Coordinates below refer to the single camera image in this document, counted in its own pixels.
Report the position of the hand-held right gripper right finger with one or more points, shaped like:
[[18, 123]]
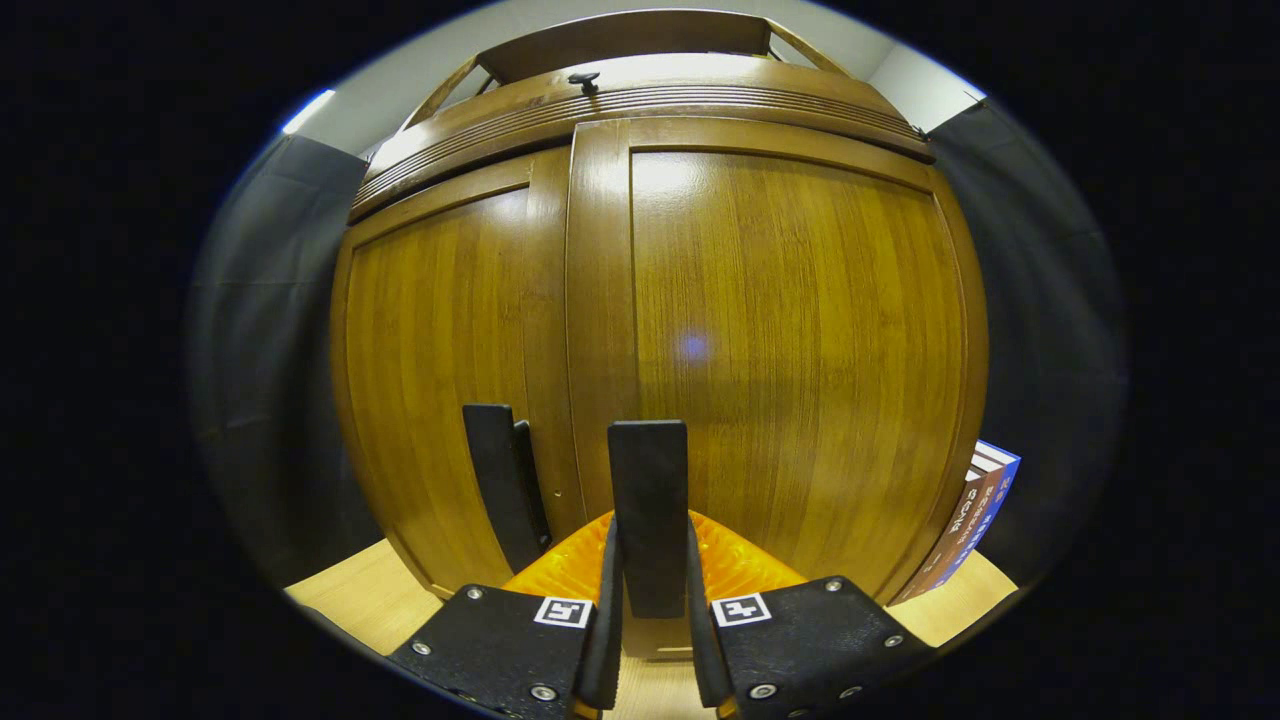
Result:
[[700, 650]]

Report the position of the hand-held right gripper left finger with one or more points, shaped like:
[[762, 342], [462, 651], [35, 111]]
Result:
[[603, 650]]

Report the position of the wooden shoe cabinet door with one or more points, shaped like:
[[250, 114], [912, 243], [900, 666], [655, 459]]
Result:
[[440, 380], [800, 350]]

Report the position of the wooden double-door shoe cabinet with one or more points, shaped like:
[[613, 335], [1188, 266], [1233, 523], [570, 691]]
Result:
[[750, 250]]

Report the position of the brown book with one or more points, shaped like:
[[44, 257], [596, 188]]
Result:
[[950, 545]]

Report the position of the blue book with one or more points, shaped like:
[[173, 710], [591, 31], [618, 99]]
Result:
[[998, 490]]

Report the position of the black backdrop cloth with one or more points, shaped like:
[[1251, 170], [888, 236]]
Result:
[[260, 350]]

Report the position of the wooden drawer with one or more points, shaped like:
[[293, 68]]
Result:
[[520, 95]]

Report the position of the black round drawer knob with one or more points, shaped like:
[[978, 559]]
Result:
[[584, 79]]

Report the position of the narrow ceiling light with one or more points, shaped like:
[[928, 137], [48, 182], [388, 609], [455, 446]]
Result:
[[308, 110]]

